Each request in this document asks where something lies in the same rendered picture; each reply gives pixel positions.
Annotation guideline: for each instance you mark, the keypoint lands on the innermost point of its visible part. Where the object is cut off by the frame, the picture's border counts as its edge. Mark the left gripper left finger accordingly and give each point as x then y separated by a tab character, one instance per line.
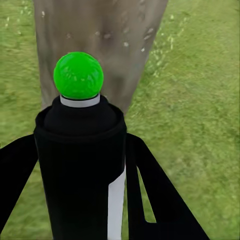
17	160

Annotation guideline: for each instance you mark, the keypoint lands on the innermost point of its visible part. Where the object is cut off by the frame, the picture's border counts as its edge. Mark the tree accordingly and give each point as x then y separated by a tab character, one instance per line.
122	64

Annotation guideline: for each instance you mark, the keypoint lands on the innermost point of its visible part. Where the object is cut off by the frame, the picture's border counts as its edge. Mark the pesticide atomizer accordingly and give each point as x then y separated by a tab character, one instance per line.
81	147

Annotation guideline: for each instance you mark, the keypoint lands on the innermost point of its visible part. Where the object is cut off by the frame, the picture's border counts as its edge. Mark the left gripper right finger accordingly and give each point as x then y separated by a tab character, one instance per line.
174	220

